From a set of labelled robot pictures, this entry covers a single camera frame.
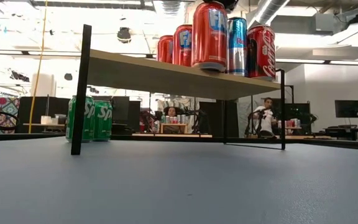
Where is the red soda can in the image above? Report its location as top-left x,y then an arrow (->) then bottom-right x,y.
191,1 -> 229,72

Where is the silver blue Red Bull can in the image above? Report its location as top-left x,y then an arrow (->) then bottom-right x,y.
227,17 -> 249,77

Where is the red Coca-Cola can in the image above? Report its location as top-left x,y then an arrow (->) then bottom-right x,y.
246,24 -> 276,82

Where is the red Fanta can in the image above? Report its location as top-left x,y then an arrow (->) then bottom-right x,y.
157,34 -> 175,64
172,24 -> 194,67

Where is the green Sprite can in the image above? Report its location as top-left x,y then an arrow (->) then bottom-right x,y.
93,100 -> 114,142
66,95 -> 96,143

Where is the wooden shelf with black legs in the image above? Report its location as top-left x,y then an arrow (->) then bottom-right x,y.
70,24 -> 287,156

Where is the small background wooden shelf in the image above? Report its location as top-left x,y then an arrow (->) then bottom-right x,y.
161,123 -> 188,134

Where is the black ceiling-hung device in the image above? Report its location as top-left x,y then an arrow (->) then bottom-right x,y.
116,27 -> 132,44

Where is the black partition panel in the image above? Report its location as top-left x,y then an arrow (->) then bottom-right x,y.
198,101 -> 239,138
277,102 -> 312,135

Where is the person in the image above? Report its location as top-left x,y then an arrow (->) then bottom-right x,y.
163,106 -> 183,134
252,96 -> 279,138

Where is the background wooden table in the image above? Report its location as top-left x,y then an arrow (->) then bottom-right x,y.
131,133 -> 213,139

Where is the black screen panel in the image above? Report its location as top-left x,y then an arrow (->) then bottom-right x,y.
111,95 -> 142,135

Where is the black computer monitor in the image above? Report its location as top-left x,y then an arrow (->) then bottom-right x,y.
334,100 -> 358,118

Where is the black desk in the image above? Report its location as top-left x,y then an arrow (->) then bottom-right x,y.
312,124 -> 358,141

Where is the white cylindrical column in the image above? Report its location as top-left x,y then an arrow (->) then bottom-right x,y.
30,73 -> 56,97

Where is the wooden ledge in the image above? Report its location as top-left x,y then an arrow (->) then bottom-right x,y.
22,123 -> 67,127

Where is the colourful patchwork quilt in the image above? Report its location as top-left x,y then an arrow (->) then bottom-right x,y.
0,95 -> 21,134

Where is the silver ventilation duct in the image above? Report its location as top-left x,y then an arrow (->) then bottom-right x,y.
247,0 -> 291,29

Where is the corrugated silver duct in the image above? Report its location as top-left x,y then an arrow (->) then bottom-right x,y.
152,0 -> 188,37

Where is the black table frame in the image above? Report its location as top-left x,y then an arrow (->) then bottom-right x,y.
0,132 -> 358,152

